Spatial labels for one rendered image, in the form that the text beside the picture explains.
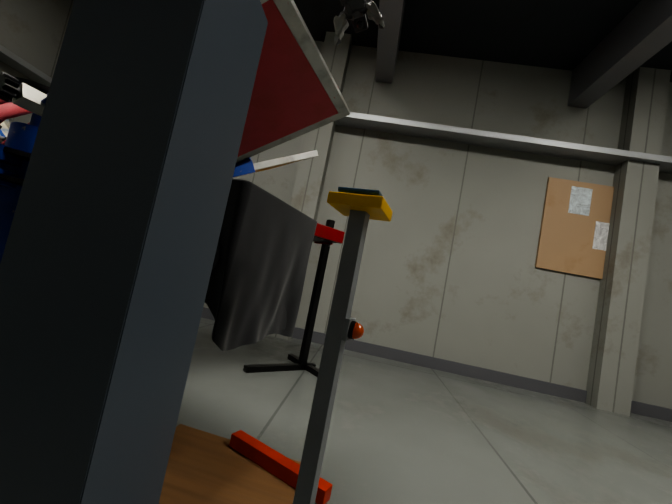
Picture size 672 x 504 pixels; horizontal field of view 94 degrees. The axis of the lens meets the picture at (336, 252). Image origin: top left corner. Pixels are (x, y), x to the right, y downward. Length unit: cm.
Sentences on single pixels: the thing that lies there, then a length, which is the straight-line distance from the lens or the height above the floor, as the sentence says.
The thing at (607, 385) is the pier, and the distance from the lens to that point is 424.
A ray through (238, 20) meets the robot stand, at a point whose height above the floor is 112.
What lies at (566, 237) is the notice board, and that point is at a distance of 417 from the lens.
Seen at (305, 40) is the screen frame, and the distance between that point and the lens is 109.
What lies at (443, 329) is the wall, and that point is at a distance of 370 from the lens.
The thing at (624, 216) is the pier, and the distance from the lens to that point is 435.
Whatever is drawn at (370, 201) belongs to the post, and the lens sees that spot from 70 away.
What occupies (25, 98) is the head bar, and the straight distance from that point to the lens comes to 137.
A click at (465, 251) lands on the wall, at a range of 375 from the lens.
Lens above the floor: 76
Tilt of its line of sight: 4 degrees up
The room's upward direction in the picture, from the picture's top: 11 degrees clockwise
